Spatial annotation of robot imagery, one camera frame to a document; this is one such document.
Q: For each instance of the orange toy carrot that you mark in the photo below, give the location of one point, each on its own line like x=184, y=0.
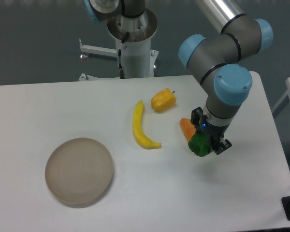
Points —
x=187, y=128

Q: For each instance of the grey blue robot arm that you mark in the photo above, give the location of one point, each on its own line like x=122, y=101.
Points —
x=213, y=63

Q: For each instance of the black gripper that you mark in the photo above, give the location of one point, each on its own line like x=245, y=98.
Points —
x=212, y=130

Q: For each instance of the yellow toy banana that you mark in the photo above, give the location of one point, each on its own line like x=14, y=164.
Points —
x=143, y=140

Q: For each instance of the yellow toy pepper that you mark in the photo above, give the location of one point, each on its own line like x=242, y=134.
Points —
x=163, y=100

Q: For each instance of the beige round plate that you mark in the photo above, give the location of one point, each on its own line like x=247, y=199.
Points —
x=79, y=172

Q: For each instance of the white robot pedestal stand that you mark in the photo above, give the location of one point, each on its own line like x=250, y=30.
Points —
x=135, y=57

